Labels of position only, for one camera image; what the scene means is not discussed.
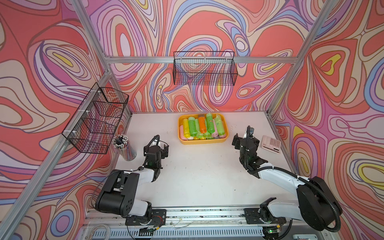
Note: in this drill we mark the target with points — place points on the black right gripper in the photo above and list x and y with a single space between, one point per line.
236 142

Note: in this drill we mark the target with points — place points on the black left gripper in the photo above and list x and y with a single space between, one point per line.
164 152

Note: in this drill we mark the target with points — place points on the large green trash bag roll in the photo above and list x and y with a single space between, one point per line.
220 126

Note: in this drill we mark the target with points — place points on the pink labelled trash bag roll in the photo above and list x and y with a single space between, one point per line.
182 137

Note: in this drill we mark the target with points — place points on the yellow roll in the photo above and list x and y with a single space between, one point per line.
186 129

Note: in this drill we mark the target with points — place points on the light green roll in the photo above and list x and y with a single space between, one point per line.
208 136

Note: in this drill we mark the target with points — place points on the yellow plastic storage box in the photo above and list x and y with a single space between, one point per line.
197 142

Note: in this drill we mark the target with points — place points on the orange trash bag roll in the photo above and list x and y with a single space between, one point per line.
202 124

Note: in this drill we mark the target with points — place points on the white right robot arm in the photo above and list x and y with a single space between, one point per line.
314 202

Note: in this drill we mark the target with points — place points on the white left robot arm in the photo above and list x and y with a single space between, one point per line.
118 194

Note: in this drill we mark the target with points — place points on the pink calculator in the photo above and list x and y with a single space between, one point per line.
271 144

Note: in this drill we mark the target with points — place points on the pencil holder cup with pencils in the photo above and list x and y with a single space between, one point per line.
123 145

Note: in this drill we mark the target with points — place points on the black wire basket on left wall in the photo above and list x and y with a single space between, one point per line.
96 120

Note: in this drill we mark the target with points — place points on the black wire basket on wall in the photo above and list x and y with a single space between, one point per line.
204 68
96 120

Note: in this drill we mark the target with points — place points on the black wire basket on back wall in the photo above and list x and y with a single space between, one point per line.
204 68

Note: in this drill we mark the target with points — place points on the metal base rail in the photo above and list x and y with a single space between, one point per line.
184 223

